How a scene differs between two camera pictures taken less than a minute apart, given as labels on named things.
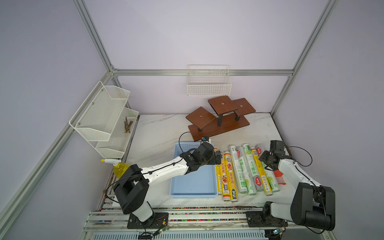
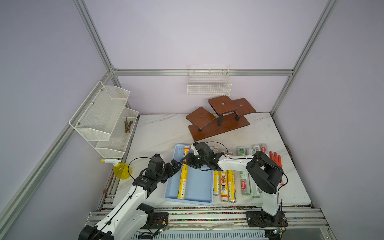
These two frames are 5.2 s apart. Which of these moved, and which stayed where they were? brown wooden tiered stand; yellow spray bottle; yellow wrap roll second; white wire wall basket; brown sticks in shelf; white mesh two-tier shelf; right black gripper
Moved: right black gripper
Stayed: brown wooden tiered stand; brown sticks in shelf; yellow wrap roll second; white mesh two-tier shelf; white wire wall basket; yellow spray bottle
